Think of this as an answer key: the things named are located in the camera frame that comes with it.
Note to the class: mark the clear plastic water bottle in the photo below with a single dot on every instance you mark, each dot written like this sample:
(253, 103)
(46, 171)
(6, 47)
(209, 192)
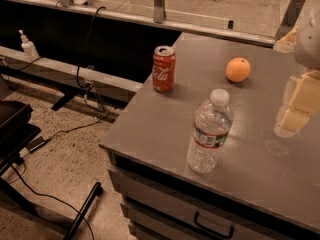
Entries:
(212, 123)

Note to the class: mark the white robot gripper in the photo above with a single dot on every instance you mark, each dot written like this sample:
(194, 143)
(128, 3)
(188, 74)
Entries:
(309, 45)

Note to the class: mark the white pump dispenser bottle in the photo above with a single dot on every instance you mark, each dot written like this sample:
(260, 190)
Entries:
(28, 47)

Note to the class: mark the red coke can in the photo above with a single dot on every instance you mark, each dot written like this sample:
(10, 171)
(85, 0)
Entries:
(163, 70)

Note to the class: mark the orange fruit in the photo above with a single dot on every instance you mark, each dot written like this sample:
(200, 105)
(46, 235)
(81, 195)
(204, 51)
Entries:
(238, 69)

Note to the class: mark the grey drawer cabinet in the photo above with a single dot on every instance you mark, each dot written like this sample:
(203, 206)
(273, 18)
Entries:
(162, 207)

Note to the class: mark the black metal floor leg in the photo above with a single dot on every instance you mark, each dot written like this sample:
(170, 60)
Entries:
(96, 191)

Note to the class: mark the metal window post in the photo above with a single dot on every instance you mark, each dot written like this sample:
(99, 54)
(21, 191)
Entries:
(159, 13)

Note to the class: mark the black chair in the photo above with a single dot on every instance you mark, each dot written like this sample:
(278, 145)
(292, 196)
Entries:
(15, 133)

